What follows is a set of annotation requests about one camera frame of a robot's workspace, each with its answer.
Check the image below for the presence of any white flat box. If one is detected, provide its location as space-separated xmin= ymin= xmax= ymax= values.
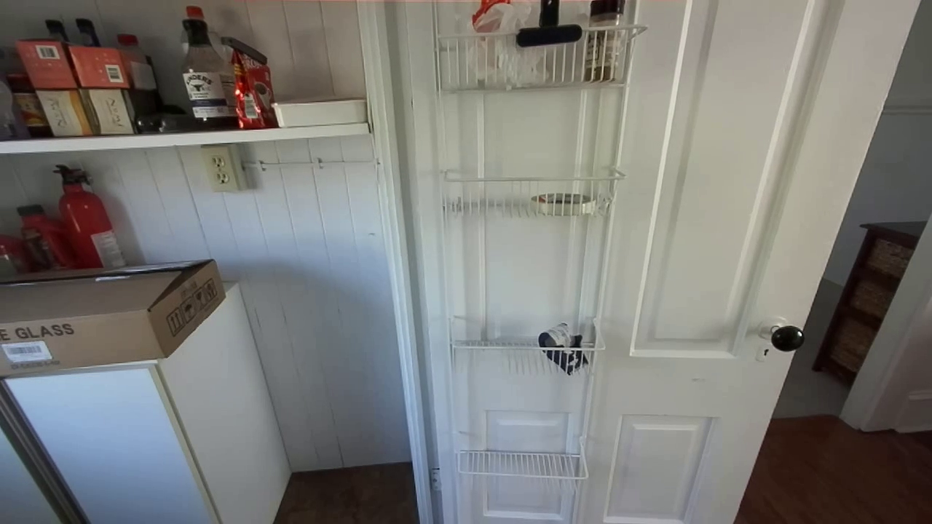
xmin=269 ymin=97 xmax=369 ymax=132

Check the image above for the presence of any brown cardboard box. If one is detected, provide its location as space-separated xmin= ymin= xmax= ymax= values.
xmin=0 ymin=260 xmax=231 ymax=383

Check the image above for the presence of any small red container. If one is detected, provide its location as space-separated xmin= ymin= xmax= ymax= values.
xmin=11 ymin=201 xmax=62 ymax=278

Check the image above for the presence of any dark wooden furniture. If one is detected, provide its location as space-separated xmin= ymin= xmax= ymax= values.
xmin=811 ymin=220 xmax=921 ymax=388

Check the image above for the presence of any beige wall outlet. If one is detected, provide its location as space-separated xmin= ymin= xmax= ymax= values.
xmin=202 ymin=142 xmax=250 ymax=196

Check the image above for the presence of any dark glass bottle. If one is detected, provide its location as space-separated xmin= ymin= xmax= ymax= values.
xmin=177 ymin=3 xmax=237 ymax=126

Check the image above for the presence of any clear plastic bag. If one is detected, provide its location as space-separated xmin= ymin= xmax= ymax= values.
xmin=467 ymin=0 xmax=547 ymax=93

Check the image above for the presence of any black clip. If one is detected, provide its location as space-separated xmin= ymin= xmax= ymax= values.
xmin=512 ymin=0 xmax=585 ymax=49

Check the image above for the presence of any red snack bag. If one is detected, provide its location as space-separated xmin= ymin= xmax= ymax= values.
xmin=222 ymin=36 xmax=280 ymax=132

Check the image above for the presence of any white wall shelf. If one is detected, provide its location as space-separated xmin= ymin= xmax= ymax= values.
xmin=0 ymin=121 xmax=377 ymax=157

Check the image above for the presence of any white wire door rack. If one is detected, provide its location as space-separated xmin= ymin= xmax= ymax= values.
xmin=432 ymin=14 xmax=650 ymax=489

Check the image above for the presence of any black white patterned item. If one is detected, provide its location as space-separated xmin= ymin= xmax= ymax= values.
xmin=535 ymin=322 xmax=594 ymax=378

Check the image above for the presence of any dark bottle with red cap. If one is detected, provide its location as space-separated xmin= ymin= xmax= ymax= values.
xmin=114 ymin=33 xmax=162 ymax=132

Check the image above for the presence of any white panel door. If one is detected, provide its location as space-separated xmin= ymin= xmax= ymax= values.
xmin=382 ymin=0 xmax=927 ymax=524

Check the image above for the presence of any red fire extinguisher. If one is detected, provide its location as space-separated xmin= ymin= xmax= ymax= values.
xmin=50 ymin=163 xmax=128 ymax=273

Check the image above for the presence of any white mini fridge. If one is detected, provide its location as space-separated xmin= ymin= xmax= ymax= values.
xmin=0 ymin=285 xmax=295 ymax=524

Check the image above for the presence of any red and tan box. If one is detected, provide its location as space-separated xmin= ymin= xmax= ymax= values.
xmin=68 ymin=42 xmax=138 ymax=138
xmin=11 ymin=38 xmax=97 ymax=141

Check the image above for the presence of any black round doorknob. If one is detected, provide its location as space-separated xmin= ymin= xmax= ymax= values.
xmin=768 ymin=324 xmax=806 ymax=355

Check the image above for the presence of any jar with dark lid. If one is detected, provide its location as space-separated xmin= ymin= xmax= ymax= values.
xmin=585 ymin=0 xmax=626 ymax=89

